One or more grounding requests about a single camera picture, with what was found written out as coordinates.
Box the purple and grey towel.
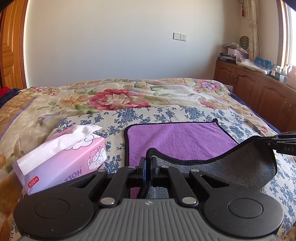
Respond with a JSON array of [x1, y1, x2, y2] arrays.
[[124, 119, 278, 200]]

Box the wooden door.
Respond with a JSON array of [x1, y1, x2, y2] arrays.
[[0, 0, 28, 90]]

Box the patterned curtain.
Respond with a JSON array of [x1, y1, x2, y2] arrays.
[[243, 0, 262, 61]]

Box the pink tissue box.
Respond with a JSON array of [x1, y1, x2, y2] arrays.
[[12, 125, 107, 195]]

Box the blue floral cloth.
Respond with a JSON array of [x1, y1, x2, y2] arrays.
[[53, 106, 296, 241]]

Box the blue packet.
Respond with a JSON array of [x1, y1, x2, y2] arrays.
[[254, 57, 272, 69]]

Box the white wall switch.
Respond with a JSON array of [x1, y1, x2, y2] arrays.
[[173, 32, 188, 42]]

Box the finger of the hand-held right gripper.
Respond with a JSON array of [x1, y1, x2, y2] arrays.
[[255, 131, 296, 156]]

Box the group of small bottles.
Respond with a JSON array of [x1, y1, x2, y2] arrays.
[[268, 64, 293, 82]]

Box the dark and red clothes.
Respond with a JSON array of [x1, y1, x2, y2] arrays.
[[0, 87, 22, 109]]

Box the dark flat box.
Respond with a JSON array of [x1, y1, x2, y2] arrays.
[[218, 52, 237, 64]]

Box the round dark ornament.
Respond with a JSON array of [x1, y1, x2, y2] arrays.
[[239, 36, 250, 50]]

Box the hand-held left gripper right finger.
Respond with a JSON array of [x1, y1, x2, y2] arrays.
[[150, 156, 230, 206]]

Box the white plastic bag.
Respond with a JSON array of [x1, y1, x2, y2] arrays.
[[237, 59, 263, 71]]

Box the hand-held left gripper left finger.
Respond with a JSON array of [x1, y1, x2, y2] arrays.
[[67, 157, 147, 207]]

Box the clear plastic bag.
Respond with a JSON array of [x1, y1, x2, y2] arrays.
[[222, 43, 241, 53]]

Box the wooden window frame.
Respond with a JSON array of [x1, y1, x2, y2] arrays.
[[276, 0, 296, 68]]

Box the wooden cabinet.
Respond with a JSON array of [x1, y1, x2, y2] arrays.
[[214, 59, 296, 133]]

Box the bed with floral bedspread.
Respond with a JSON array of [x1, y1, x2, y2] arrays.
[[0, 78, 289, 241]]

